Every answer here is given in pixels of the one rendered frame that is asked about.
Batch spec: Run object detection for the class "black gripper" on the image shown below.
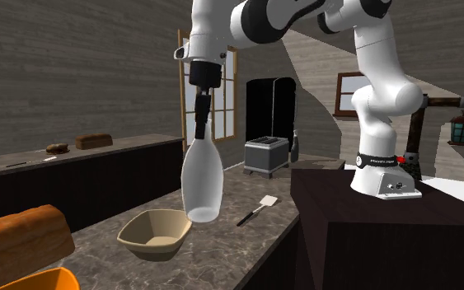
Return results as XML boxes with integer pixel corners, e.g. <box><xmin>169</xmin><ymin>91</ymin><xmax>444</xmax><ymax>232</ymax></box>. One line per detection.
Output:
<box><xmin>188</xmin><ymin>59</ymin><xmax>223</xmax><ymax>140</ymax></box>

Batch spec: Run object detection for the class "black refrigerator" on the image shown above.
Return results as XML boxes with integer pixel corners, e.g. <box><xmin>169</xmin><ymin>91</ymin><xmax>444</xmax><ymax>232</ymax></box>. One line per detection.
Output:
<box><xmin>245</xmin><ymin>77</ymin><xmax>298</xmax><ymax>152</ymax></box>

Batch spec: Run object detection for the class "translucent white bottle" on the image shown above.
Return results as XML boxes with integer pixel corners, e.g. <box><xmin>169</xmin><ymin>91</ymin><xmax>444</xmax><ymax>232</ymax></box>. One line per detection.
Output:
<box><xmin>180</xmin><ymin>118</ymin><xmax>224</xmax><ymax>224</ymax></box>

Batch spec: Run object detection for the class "grey toaster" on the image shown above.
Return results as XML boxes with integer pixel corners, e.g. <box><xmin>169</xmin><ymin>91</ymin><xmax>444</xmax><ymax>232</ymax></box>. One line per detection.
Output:
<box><xmin>242</xmin><ymin>136</ymin><xmax>290</xmax><ymax>180</ymax></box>

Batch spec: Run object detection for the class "dark grey bottle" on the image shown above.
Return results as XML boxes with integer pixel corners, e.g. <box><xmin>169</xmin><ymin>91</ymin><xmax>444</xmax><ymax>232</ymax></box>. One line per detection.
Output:
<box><xmin>289</xmin><ymin>129</ymin><xmax>301</xmax><ymax>164</ymax></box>

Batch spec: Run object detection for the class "small brown bread loaf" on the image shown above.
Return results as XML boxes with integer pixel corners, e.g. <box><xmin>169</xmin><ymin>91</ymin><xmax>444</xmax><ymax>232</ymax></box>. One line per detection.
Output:
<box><xmin>74</xmin><ymin>133</ymin><xmax>114</xmax><ymax>152</ymax></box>

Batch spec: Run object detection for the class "beige bowl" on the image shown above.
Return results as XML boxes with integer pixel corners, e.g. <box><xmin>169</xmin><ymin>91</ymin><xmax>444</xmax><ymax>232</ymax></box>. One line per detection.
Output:
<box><xmin>116</xmin><ymin>208</ymin><xmax>193</xmax><ymax>263</ymax></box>

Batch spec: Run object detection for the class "dark counter cabinet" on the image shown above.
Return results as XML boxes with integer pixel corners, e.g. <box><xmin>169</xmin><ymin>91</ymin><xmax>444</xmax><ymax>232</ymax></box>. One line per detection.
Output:
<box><xmin>0</xmin><ymin>133</ymin><xmax>185</xmax><ymax>238</ymax></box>

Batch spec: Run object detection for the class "round brown bread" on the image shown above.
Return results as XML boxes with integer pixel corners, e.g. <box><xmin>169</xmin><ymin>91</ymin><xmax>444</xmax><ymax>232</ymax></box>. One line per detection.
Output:
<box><xmin>45</xmin><ymin>143</ymin><xmax>71</xmax><ymax>156</ymax></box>

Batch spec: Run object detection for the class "dark robot stand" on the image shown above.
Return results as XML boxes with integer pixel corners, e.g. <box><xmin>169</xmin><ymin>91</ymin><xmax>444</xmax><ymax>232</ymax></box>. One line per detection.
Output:
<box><xmin>289</xmin><ymin>168</ymin><xmax>464</xmax><ymax>290</ymax></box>

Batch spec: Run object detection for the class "large brown bread loaf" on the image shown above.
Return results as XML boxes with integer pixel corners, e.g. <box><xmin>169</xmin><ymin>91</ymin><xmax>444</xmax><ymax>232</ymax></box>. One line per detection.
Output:
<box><xmin>0</xmin><ymin>203</ymin><xmax>77</xmax><ymax>290</ymax></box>

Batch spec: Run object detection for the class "orange bowl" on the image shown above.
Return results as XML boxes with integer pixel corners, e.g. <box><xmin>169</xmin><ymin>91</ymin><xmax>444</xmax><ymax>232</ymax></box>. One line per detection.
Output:
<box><xmin>0</xmin><ymin>266</ymin><xmax>82</xmax><ymax>290</ymax></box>

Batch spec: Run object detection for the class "hanging teal lantern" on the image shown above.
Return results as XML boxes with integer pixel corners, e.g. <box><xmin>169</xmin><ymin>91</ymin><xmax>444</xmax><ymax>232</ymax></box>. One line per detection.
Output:
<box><xmin>447</xmin><ymin>108</ymin><xmax>464</xmax><ymax>147</ymax></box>

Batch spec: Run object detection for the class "tall wooden frame window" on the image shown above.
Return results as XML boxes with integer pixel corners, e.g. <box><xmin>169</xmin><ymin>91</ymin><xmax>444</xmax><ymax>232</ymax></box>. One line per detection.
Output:
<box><xmin>176</xmin><ymin>28</ymin><xmax>239</xmax><ymax>153</ymax></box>

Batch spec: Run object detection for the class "white spatula with black handle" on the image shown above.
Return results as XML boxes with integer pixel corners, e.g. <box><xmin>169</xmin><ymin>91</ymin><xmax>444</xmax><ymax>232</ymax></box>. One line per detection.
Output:
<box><xmin>236</xmin><ymin>194</ymin><xmax>279</xmax><ymax>227</ymax></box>

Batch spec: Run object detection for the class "small brown frame window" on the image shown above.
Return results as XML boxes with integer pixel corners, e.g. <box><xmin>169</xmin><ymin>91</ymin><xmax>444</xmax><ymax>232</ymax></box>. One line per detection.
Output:
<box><xmin>333</xmin><ymin>72</ymin><xmax>372</xmax><ymax>119</ymax></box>

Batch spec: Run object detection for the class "knife with black handle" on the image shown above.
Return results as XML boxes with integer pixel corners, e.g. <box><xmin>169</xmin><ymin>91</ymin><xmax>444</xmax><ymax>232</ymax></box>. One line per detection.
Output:
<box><xmin>5</xmin><ymin>156</ymin><xmax>59</xmax><ymax>168</ymax></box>

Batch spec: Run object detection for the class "dark wooden lantern post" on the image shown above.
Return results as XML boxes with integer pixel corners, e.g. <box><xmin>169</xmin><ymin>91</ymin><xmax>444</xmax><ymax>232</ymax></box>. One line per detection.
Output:
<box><xmin>402</xmin><ymin>93</ymin><xmax>464</xmax><ymax>182</ymax></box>

